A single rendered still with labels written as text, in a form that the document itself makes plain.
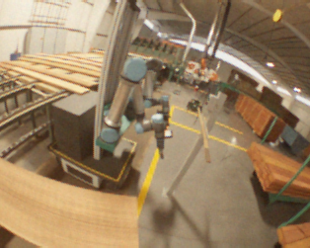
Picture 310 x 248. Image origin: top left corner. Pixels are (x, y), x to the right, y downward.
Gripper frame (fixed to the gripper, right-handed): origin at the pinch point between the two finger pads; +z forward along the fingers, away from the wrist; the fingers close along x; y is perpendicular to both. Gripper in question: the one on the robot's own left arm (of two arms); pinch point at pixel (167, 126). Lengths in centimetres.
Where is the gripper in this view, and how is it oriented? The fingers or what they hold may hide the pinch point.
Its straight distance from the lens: 143.4
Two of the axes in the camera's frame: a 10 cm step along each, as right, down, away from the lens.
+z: 0.8, 9.6, 2.7
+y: 9.6, -0.1, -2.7
